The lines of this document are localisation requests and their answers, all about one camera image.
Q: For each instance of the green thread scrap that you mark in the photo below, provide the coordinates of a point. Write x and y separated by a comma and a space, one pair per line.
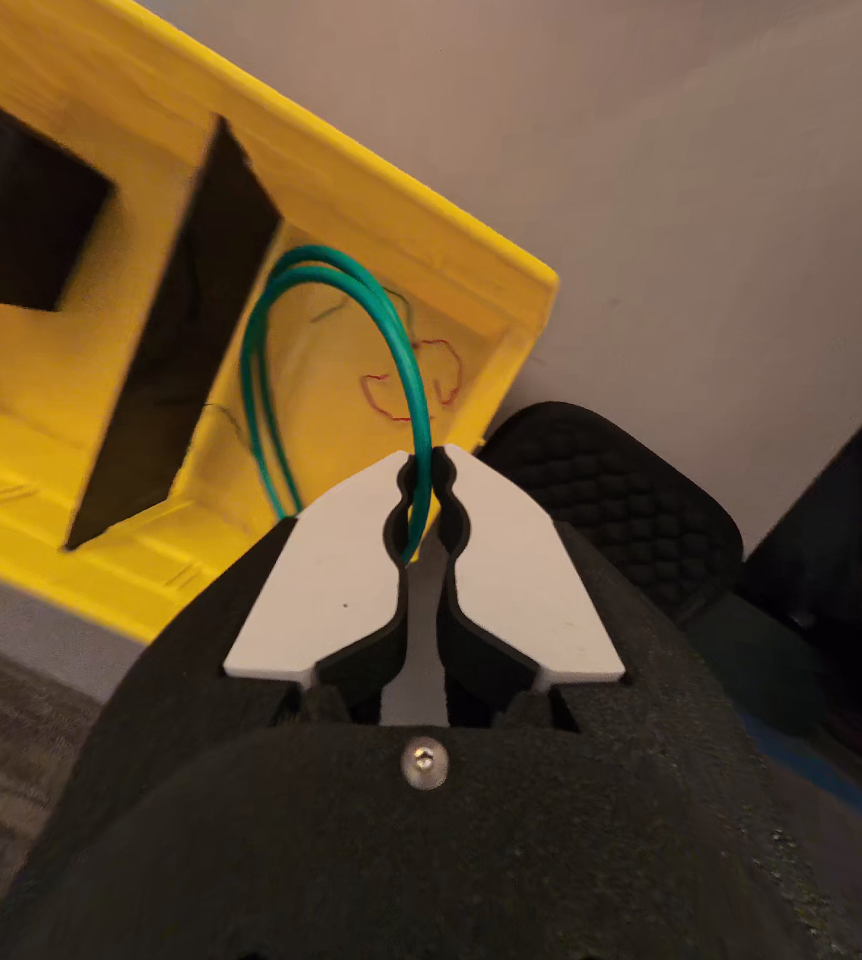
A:
326, 309
224, 411

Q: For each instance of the yellow bin with divider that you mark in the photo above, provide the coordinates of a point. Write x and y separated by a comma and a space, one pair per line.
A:
363, 195

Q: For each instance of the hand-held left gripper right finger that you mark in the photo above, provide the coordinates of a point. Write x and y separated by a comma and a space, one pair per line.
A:
536, 600

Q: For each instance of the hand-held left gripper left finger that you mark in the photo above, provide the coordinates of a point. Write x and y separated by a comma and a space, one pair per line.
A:
326, 600

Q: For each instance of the black ethernet switch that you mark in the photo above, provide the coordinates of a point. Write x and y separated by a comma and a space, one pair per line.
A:
18, 210

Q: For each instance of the red thread scrap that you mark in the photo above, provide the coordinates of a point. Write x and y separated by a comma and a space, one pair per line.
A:
365, 386
459, 364

